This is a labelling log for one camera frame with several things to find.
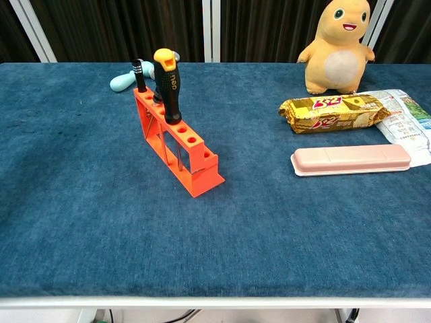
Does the pink pencil case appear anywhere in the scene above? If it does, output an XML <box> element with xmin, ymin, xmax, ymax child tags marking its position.
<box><xmin>290</xmin><ymin>143</ymin><xmax>412</xmax><ymax>177</ymax></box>

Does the small black nut driver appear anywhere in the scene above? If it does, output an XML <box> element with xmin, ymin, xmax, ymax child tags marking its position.
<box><xmin>131</xmin><ymin>59</ymin><xmax>147</xmax><ymax>94</ymax></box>

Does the white frame post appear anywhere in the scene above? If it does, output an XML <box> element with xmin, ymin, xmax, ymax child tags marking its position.
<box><xmin>201</xmin><ymin>0</ymin><xmax>222</xmax><ymax>63</ymax></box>
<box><xmin>8</xmin><ymin>0</ymin><xmax>58</xmax><ymax>63</ymax></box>
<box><xmin>360</xmin><ymin>0</ymin><xmax>395</xmax><ymax>51</ymax></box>

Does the black orange flathead screwdriver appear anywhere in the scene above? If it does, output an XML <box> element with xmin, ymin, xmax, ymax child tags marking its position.
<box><xmin>153</xmin><ymin>48</ymin><xmax>185</xmax><ymax>173</ymax></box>

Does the white crumpled snack packet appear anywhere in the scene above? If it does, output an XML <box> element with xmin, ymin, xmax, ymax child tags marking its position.
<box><xmin>353</xmin><ymin>88</ymin><xmax>431</xmax><ymax>168</ymax></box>

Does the yellow plush toy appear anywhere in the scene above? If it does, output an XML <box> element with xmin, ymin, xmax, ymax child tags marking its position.
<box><xmin>296</xmin><ymin>0</ymin><xmax>376</xmax><ymax>95</ymax></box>

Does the dark pleated curtain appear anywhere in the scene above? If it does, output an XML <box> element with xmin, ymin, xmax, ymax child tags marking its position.
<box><xmin>373</xmin><ymin>0</ymin><xmax>431</xmax><ymax>64</ymax></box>
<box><xmin>20</xmin><ymin>0</ymin><xmax>205</xmax><ymax>63</ymax></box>
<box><xmin>220</xmin><ymin>0</ymin><xmax>381</xmax><ymax>64</ymax></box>
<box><xmin>0</xmin><ymin>0</ymin><xmax>43</xmax><ymax>63</ymax></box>

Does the blue table cloth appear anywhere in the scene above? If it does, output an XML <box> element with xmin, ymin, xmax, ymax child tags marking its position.
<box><xmin>0</xmin><ymin>62</ymin><xmax>431</xmax><ymax>299</ymax></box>

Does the grey black handled tool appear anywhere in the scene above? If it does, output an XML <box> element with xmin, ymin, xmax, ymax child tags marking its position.
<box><xmin>152</xmin><ymin>50</ymin><xmax>180</xmax><ymax>107</ymax></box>

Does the gold biscuit pack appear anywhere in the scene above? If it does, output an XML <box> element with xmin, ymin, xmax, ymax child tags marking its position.
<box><xmin>278</xmin><ymin>94</ymin><xmax>391</xmax><ymax>135</ymax></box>

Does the orange tool rack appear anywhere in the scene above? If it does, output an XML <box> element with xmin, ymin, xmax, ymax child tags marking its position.
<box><xmin>133</xmin><ymin>85</ymin><xmax>226</xmax><ymax>199</ymax></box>

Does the light blue toy hammer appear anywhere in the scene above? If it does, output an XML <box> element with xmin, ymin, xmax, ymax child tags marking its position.
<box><xmin>109</xmin><ymin>61</ymin><xmax>156</xmax><ymax>93</ymax></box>

